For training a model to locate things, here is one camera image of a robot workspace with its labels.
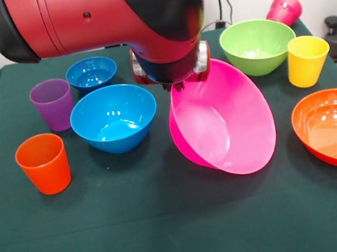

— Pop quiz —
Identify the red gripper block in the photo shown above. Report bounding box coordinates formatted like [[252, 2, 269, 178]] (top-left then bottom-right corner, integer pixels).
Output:
[[130, 48, 217, 100]]

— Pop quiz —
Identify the large pink bowl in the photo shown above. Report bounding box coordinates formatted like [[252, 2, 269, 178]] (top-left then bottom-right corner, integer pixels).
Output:
[[158, 49, 284, 187]]

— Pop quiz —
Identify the green bowl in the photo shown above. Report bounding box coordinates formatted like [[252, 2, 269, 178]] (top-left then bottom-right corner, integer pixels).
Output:
[[216, 12, 303, 83]]

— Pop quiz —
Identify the light blue bowl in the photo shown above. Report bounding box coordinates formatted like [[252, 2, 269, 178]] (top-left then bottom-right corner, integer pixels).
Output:
[[65, 77, 165, 161]]

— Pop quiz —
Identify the small dark blue bowl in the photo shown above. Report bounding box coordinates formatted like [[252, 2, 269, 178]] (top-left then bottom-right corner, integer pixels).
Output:
[[62, 53, 121, 97]]

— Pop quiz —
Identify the purple cup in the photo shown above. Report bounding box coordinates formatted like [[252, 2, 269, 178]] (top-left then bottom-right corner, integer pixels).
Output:
[[26, 76, 79, 136]]

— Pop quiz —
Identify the dark green table cloth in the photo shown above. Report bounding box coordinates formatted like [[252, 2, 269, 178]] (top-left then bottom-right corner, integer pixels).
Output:
[[0, 6, 337, 252]]

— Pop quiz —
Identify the yellow cup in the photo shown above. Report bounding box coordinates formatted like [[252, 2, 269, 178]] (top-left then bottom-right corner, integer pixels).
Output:
[[281, 31, 337, 91]]

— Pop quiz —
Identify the pink cup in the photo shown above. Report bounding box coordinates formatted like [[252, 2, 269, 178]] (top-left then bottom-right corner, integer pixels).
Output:
[[262, 0, 306, 33]]

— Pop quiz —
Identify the orange cup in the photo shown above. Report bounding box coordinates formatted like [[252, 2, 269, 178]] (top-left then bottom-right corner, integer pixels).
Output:
[[12, 129, 75, 201]]

